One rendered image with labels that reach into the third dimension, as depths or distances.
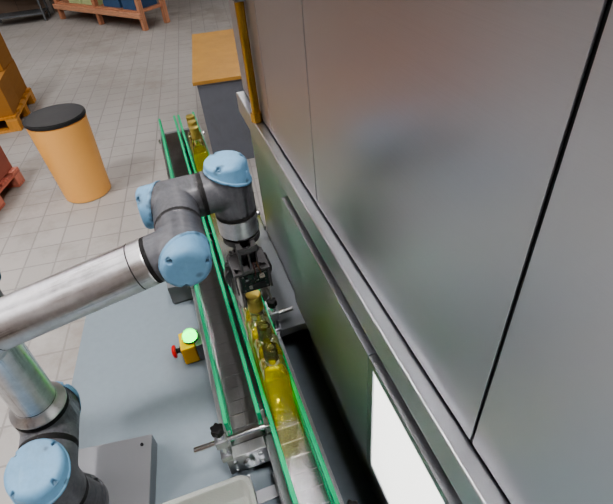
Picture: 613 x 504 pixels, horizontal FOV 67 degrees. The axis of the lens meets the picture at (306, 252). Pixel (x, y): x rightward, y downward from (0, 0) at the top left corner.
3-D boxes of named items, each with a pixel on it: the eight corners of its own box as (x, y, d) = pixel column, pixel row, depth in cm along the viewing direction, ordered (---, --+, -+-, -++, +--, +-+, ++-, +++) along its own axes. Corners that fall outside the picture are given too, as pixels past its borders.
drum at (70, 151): (56, 210, 353) (14, 131, 311) (66, 183, 384) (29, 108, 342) (112, 200, 357) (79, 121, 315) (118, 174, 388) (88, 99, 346)
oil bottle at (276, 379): (297, 420, 110) (288, 367, 97) (274, 428, 109) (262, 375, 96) (291, 400, 115) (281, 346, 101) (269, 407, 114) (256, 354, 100)
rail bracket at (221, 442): (274, 445, 106) (267, 416, 98) (202, 471, 102) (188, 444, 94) (271, 434, 108) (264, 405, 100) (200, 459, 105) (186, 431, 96)
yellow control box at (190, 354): (209, 358, 142) (203, 343, 137) (185, 366, 141) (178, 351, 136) (205, 342, 147) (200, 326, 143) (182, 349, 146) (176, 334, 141)
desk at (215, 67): (271, 95, 491) (261, 24, 446) (291, 153, 392) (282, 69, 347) (207, 105, 485) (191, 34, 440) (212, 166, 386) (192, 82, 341)
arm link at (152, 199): (135, 215, 70) (207, 197, 72) (131, 177, 78) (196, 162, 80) (150, 253, 75) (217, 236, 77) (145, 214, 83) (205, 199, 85)
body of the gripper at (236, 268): (237, 298, 90) (225, 252, 83) (228, 271, 97) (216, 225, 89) (275, 287, 92) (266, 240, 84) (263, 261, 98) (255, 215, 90)
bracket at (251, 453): (271, 463, 110) (267, 448, 105) (232, 477, 108) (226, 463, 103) (267, 449, 112) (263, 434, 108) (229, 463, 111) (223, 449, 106)
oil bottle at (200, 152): (217, 192, 190) (202, 128, 172) (204, 195, 189) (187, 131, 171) (215, 185, 195) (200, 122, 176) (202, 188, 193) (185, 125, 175)
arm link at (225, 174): (193, 153, 79) (242, 143, 81) (207, 206, 86) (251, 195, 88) (200, 175, 73) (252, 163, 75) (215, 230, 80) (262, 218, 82)
